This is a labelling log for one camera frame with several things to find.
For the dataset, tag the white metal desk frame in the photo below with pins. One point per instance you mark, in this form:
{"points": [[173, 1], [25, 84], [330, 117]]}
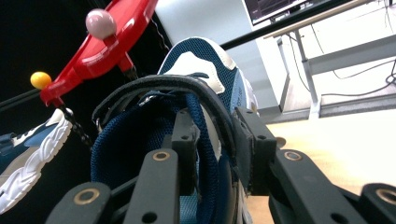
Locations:
{"points": [[311, 81]]}

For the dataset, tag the red and black shoe rack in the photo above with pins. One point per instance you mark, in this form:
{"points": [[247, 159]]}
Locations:
{"points": [[106, 49]]}

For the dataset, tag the navy and white sneaker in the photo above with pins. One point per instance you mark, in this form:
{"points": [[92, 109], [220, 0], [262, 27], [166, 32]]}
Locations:
{"points": [[34, 155], [134, 140]]}

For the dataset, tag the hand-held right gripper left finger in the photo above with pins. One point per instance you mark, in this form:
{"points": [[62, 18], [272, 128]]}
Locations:
{"points": [[186, 140]]}

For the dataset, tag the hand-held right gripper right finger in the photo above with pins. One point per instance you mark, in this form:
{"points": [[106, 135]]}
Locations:
{"points": [[255, 149]]}

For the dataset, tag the computer monitor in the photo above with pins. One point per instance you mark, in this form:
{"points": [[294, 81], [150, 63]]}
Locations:
{"points": [[274, 7]]}

